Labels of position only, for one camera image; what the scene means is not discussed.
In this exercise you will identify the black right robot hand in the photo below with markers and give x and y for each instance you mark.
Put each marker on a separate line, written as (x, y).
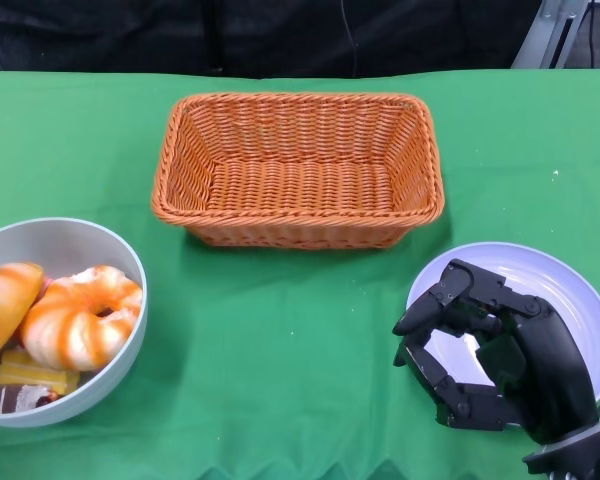
(540, 360)

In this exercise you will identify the white-striped orange donut bread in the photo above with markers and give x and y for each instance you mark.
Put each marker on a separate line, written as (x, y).
(70, 330)

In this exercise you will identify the pale green bowl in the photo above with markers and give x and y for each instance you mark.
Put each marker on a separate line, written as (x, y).
(60, 245)

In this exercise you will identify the smooth orange bagel bread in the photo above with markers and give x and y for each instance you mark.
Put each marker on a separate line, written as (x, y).
(2, 310)

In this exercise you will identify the lavender plate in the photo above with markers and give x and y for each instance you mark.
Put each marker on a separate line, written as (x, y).
(555, 280)

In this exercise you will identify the orange wicker basket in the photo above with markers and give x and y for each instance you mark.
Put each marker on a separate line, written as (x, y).
(300, 185)

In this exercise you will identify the yellow layered cake slice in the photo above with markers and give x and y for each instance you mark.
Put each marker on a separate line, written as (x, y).
(30, 372)

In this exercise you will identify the chocolate layered cake slice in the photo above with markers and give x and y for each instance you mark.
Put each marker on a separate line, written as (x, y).
(0, 399)

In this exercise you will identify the grey metal stand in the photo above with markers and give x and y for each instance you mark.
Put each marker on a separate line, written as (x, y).
(550, 35)

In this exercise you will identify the green tablecloth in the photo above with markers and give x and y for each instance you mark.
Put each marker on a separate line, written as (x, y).
(80, 150)

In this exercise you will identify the black backdrop cloth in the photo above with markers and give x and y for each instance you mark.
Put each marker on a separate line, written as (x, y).
(130, 35)

